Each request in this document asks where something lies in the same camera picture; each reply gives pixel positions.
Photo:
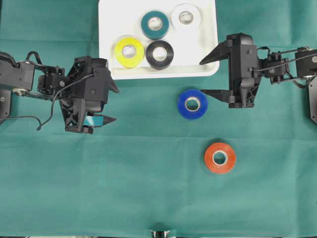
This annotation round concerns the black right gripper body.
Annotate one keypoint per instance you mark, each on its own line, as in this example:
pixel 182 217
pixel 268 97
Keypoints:
pixel 243 82

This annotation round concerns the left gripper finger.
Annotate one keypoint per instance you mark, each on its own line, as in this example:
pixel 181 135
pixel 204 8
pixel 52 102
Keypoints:
pixel 111 83
pixel 97 121

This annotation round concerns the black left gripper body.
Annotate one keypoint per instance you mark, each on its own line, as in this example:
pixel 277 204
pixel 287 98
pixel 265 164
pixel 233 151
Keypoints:
pixel 89 94

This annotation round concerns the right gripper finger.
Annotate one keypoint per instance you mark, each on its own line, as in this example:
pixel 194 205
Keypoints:
pixel 220 52
pixel 222 95

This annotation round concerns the yellow tape roll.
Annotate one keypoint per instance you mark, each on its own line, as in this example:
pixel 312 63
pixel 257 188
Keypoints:
pixel 129 52

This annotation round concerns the white tape roll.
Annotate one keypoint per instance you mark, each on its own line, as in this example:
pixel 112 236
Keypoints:
pixel 186 17

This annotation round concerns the black tape roll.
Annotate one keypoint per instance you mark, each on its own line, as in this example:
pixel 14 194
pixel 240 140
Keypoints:
pixel 159 54

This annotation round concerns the teal tape roll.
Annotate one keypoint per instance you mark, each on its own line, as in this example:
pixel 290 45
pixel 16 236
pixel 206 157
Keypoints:
pixel 155 25

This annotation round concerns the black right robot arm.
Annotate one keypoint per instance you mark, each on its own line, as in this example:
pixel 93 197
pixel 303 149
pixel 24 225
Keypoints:
pixel 300 70

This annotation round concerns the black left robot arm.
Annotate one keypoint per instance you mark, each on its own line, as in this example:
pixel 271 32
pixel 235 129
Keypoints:
pixel 31 78

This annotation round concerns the blue tape roll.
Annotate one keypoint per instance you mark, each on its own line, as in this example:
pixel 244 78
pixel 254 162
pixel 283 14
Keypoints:
pixel 192 104

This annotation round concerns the white plastic case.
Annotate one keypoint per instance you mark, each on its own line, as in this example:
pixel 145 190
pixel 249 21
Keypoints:
pixel 122 18

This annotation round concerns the orange tape roll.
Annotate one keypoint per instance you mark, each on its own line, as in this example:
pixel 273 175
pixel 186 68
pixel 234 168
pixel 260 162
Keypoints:
pixel 220 158

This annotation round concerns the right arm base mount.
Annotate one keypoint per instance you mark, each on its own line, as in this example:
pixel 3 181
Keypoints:
pixel 312 90

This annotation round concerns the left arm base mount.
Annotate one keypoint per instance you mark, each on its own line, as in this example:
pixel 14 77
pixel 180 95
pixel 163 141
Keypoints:
pixel 5 104

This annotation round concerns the camera stand at table edge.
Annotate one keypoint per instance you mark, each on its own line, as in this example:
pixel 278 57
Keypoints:
pixel 160 234

